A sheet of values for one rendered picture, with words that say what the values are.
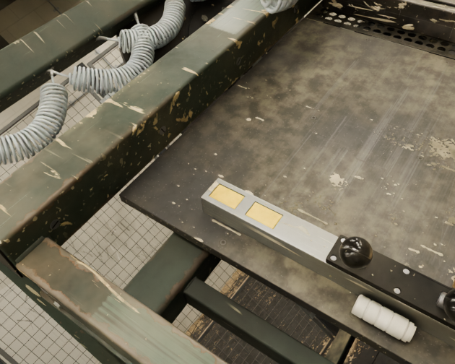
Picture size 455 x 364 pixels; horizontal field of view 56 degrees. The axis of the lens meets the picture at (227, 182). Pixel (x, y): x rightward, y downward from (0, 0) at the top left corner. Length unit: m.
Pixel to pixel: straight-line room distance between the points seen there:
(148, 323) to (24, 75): 0.77
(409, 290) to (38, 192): 0.54
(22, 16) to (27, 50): 4.65
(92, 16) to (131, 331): 0.93
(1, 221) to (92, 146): 0.18
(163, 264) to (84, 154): 0.22
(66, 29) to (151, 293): 0.80
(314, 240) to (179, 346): 0.24
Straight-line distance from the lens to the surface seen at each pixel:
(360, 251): 0.51
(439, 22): 1.17
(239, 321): 0.68
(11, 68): 1.19
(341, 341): 1.76
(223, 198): 0.69
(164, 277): 0.71
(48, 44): 1.23
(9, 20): 5.83
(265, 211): 0.67
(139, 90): 0.82
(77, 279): 0.64
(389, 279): 0.62
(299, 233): 0.65
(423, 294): 0.63
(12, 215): 0.68
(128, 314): 0.60
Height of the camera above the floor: 1.75
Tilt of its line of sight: 9 degrees down
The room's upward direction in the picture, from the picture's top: 44 degrees counter-clockwise
